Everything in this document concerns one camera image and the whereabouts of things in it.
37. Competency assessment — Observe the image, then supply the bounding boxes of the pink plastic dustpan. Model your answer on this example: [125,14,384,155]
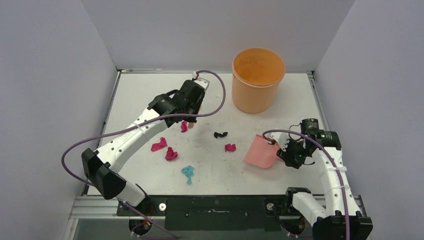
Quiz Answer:
[243,134,283,169]

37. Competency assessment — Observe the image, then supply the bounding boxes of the black paper scrap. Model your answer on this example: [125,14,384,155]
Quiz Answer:
[213,131,228,139]

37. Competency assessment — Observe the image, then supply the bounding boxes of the orange plastic bucket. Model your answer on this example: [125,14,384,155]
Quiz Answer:
[231,47,286,114]

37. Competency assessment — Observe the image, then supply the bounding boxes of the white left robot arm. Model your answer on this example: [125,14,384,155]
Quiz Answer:
[81,78,210,216]

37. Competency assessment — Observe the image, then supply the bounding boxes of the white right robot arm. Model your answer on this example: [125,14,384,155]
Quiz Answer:
[268,118,373,240]

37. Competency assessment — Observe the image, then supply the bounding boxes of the magenta paper scrap strip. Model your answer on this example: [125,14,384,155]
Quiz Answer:
[180,120,189,133]

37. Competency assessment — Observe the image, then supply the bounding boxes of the magenta flat paper scrap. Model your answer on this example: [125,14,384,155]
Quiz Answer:
[150,137,168,152]

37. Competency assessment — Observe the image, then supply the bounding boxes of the magenta crumpled paper scrap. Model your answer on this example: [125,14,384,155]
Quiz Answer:
[165,147,179,162]

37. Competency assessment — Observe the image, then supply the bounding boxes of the teal paper scrap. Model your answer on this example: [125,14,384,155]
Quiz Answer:
[181,165,194,185]

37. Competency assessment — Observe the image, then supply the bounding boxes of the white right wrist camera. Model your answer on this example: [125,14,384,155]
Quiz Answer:
[267,132,290,152]

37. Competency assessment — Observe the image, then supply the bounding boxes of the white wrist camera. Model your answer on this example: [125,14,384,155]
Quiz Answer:
[192,71,210,92]
[267,132,290,152]

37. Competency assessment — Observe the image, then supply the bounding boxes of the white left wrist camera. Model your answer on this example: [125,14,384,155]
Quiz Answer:
[192,71,210,92]

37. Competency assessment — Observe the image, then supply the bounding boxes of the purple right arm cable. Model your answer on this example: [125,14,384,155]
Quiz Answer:
[262,129,351,240]

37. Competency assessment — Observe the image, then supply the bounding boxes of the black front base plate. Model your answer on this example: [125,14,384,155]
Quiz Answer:
[136,195,308,233]

